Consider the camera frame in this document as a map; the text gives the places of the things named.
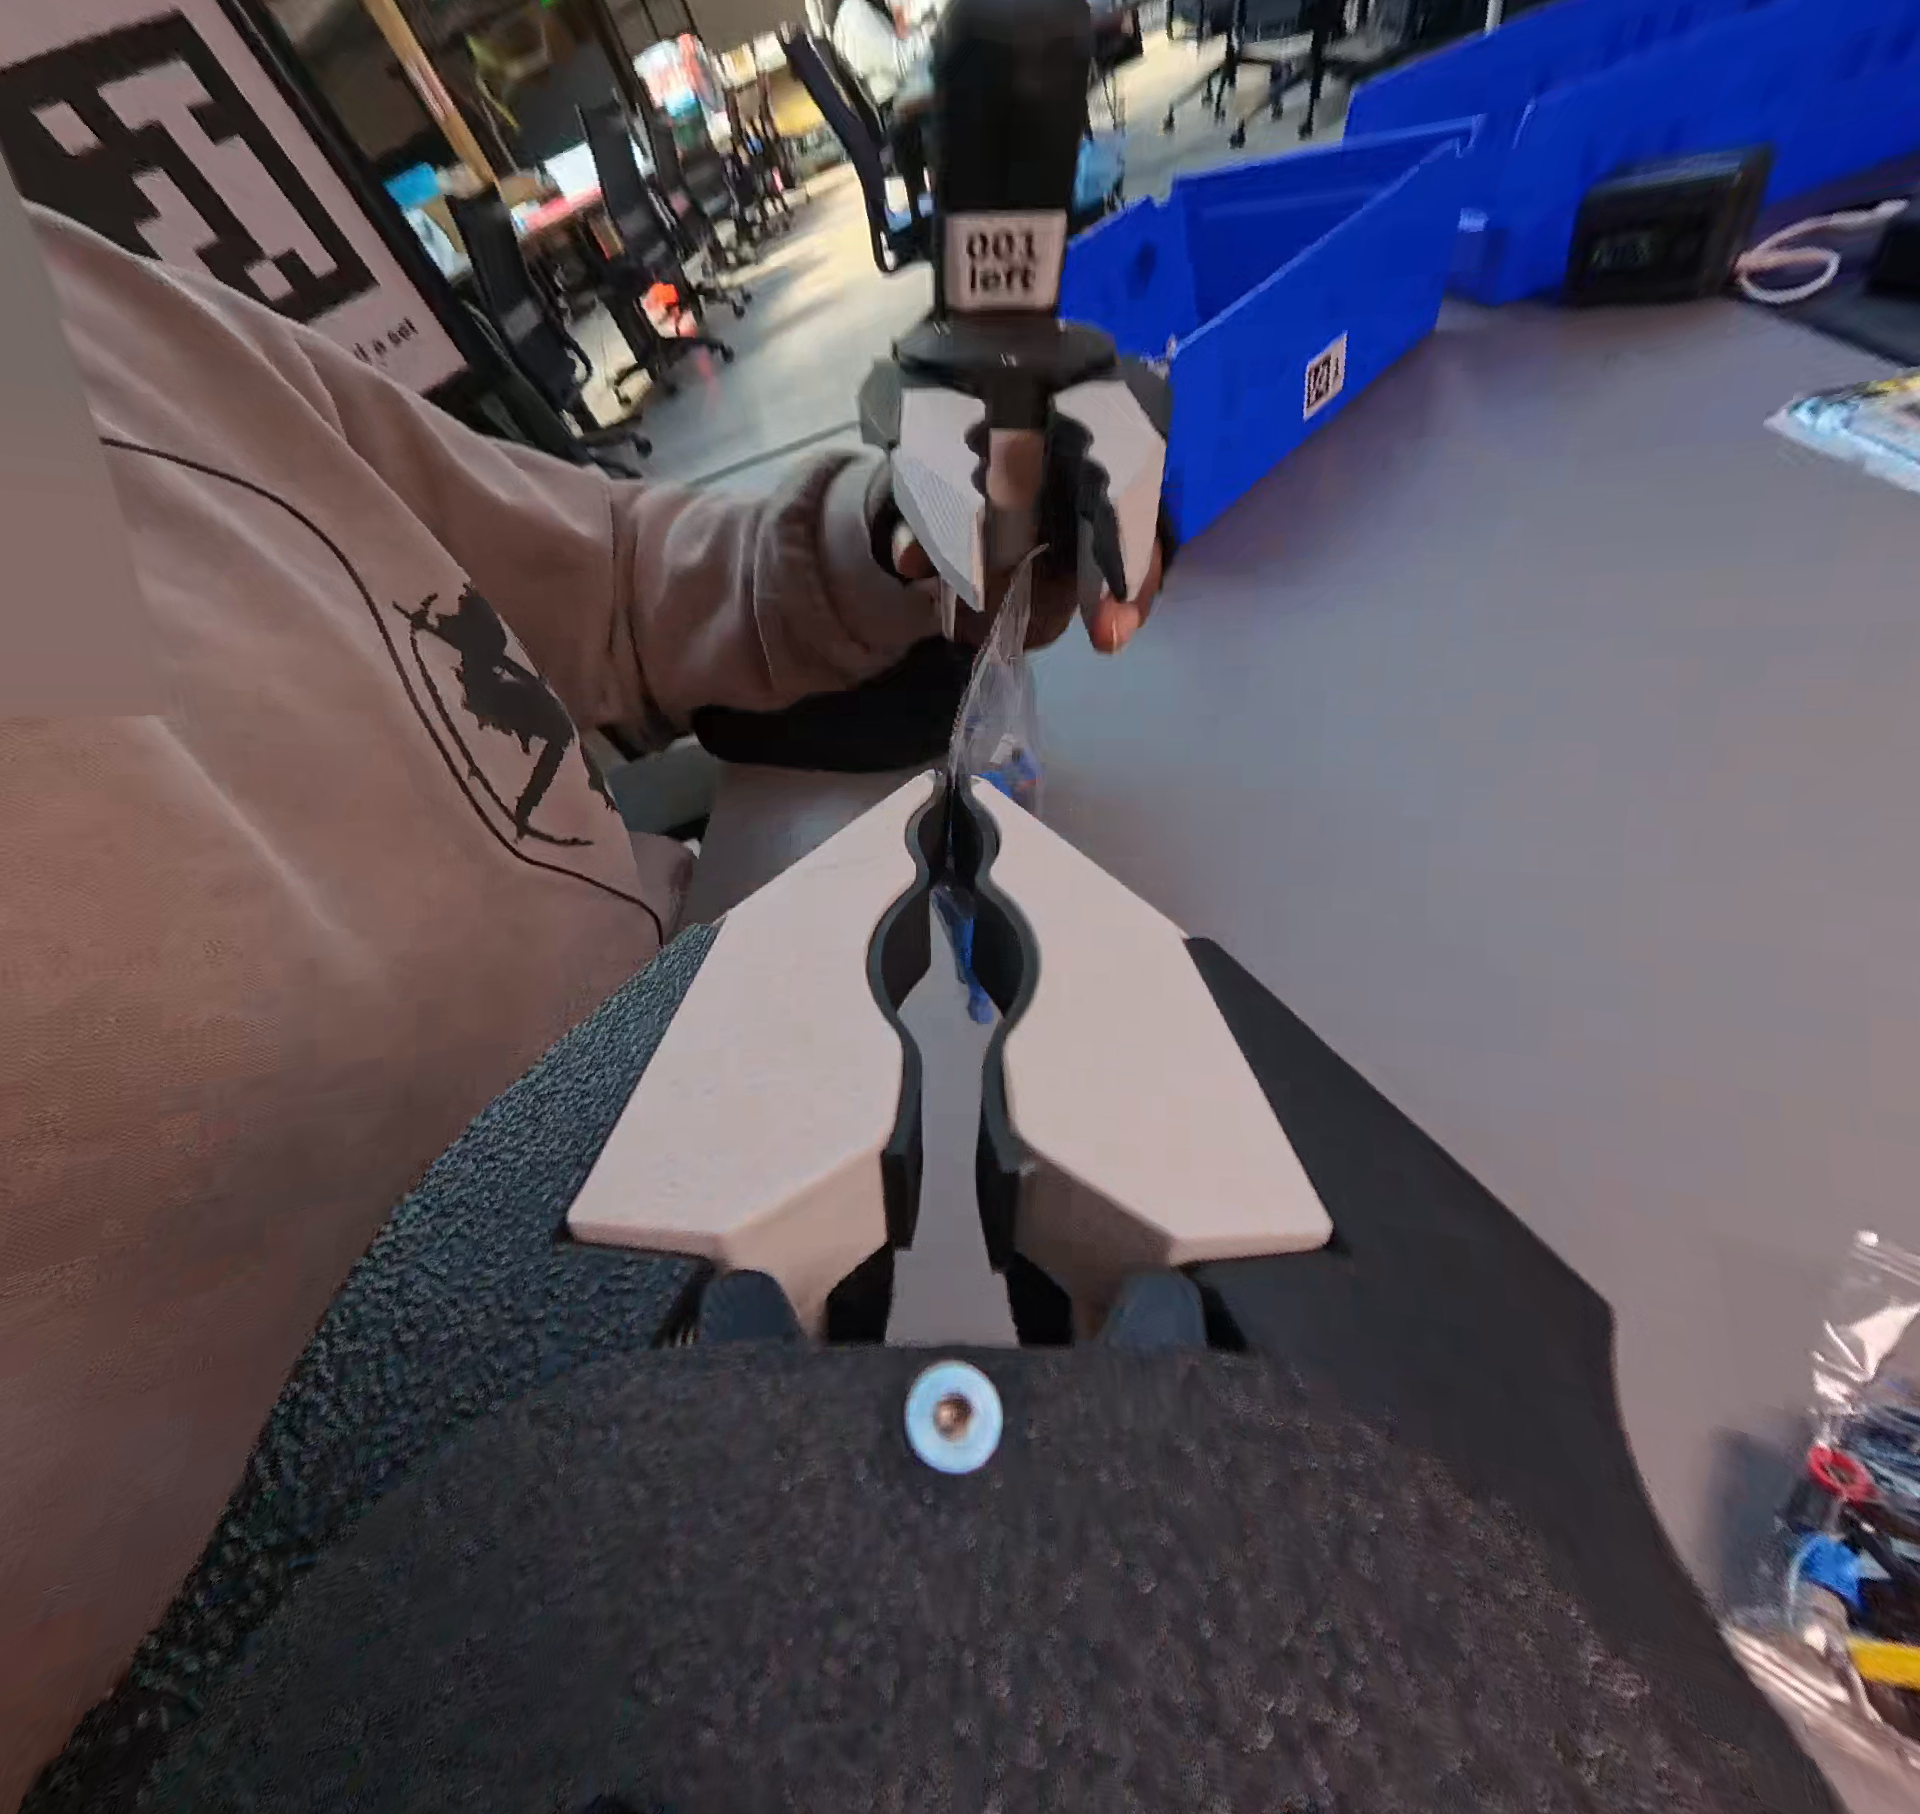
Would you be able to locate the small clear bag of parts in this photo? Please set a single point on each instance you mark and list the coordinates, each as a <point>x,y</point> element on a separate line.
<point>1854,1514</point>
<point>996,704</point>

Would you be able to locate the person's left forearm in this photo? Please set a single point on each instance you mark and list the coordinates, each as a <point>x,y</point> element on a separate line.
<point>751,583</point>

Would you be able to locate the black padded armrest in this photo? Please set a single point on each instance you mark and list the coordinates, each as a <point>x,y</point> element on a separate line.
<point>825,720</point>

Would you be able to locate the black white marker sign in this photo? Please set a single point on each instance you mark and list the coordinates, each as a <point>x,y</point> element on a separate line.
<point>133,60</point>

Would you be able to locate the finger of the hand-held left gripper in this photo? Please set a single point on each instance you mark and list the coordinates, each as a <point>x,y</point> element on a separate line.
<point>939,488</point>
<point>1132,471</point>

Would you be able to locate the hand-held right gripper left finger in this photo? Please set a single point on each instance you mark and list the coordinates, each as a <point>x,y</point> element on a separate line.
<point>751,1080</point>

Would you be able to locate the holographic sticker sheet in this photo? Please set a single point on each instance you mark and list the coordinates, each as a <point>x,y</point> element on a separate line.
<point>1854,426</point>

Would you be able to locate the person's left hand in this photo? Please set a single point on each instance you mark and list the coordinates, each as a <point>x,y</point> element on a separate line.
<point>1104,626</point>

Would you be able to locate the group of black office chairs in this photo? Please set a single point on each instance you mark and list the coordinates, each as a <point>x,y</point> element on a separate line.
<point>661,254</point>

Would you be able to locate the plain blue bin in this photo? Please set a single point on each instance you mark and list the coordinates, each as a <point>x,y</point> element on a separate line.
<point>1650,89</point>

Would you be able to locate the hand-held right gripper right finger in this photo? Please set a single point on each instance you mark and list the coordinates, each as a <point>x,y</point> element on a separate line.
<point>1155,1080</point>

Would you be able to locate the small black cube device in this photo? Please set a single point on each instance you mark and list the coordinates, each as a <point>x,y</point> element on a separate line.
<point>1666,233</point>

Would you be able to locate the person's beige sweatshirt torso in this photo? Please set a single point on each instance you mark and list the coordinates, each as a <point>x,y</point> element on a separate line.
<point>299,945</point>

